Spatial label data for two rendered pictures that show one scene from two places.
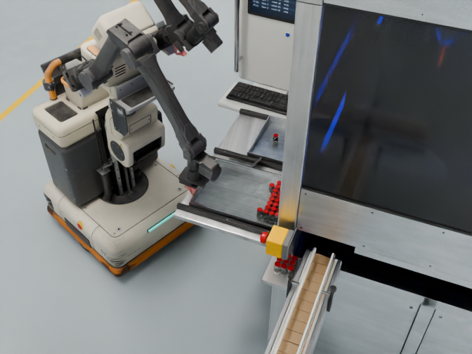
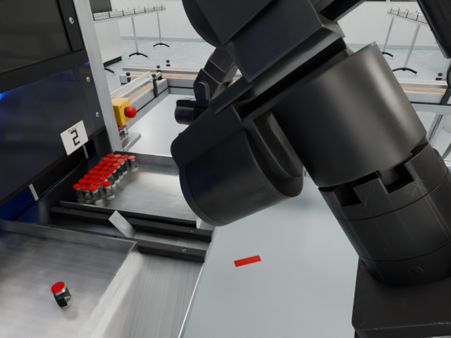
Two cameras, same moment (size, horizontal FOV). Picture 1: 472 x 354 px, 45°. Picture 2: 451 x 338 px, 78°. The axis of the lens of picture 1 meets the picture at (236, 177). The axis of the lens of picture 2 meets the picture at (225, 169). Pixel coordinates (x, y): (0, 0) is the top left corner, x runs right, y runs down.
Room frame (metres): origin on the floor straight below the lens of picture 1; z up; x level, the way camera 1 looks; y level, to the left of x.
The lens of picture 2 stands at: (2.14, 0.06, 1.35)
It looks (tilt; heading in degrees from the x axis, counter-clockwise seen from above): 33 degrees down; 170
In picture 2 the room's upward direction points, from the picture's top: straight up
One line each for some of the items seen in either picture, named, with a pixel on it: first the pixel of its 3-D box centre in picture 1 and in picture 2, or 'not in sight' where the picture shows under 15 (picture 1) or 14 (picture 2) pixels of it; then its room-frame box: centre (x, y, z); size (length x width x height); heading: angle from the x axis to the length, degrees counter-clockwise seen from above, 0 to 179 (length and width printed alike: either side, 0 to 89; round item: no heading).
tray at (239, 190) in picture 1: (244, 194); (149, 184); (1.49, -0.03, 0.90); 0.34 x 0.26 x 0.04; 69
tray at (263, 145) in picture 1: (297, 146); (16, 288); (1.77, -0.25, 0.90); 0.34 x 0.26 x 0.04; 68
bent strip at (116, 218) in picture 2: (244, 159); (144, 229); (1.68, -0.03, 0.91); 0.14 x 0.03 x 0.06; 69
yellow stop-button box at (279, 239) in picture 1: (279, 241); (117, 110); (1.18, -0.14, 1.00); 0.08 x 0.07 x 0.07; 68
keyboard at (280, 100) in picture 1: (270, 99); not in sight; (2.21, -0.16, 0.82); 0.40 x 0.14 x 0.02; 65
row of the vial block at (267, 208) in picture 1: (272, 200); (111, 177); (1.45, -0.14, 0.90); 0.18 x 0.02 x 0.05; 159
